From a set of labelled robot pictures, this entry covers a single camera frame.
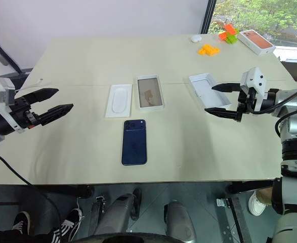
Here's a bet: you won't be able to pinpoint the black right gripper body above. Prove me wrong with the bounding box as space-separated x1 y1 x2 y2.
235 87 257 124

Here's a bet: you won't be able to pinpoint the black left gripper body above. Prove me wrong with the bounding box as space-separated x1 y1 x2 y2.
11 97 44 130

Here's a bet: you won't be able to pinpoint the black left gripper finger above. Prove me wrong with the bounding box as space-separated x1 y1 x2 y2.
37 103 74 127
24 88 60 105

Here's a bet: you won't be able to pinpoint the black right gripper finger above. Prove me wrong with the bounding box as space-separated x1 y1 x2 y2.
204 107 239 120
211 82 243 94

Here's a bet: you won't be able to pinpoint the white moulded insert tray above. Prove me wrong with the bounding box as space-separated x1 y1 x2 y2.
105 83 134 118

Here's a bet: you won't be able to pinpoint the white phone box base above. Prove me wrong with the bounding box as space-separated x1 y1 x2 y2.
136 73 165 112

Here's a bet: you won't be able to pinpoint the dark blue smartphone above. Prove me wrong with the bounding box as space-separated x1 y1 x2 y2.
121 118 148 167

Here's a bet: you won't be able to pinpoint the white phone box lid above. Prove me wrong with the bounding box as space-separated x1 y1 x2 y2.
188 72 232 108

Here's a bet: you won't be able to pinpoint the boxed phone orange picture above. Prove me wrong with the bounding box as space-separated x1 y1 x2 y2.
237 29 276 56

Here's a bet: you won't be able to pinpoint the black side table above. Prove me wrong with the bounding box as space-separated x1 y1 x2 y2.
0 67 33 90

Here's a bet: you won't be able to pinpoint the yellow toy blocks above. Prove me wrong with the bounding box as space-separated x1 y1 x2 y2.
197 44 221 57

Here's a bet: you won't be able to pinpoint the green toy block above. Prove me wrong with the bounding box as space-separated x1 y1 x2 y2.
225 28 240 45

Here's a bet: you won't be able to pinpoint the dark slanted metal bar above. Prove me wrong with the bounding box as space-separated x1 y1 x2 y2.
0 30 21 74

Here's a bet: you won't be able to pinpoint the orange toy block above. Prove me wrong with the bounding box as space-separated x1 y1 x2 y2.
218 23 236 42

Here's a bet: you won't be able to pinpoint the black window pillar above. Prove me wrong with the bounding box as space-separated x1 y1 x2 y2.
200 0 218 35

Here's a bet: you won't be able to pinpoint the perforated metal strip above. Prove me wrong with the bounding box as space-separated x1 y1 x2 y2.
216 197 253 243

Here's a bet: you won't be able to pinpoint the black sneaker with white sole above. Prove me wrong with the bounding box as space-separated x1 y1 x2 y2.
11 211 31 235

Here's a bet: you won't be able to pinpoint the black sneaker with white stripes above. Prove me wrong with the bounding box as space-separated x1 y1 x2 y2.
50 207 85 243

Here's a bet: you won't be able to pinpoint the grey robot right leg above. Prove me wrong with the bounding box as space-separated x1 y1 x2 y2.
163 199 197 243

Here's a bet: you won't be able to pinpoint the grey robot leg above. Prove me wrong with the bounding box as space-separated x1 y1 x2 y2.
91 187 143 234
163 199 197 243

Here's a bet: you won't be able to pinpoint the grey robot left leg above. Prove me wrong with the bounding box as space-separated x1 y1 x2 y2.
91 187 143 234

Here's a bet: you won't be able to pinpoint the dark rounded robot torso edge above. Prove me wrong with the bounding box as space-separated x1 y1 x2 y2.
72 231 169 243

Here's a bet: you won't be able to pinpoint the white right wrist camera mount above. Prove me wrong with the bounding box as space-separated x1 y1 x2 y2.
240 67 268 112

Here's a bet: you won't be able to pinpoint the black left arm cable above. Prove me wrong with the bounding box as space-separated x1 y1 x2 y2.
0 149 32 186

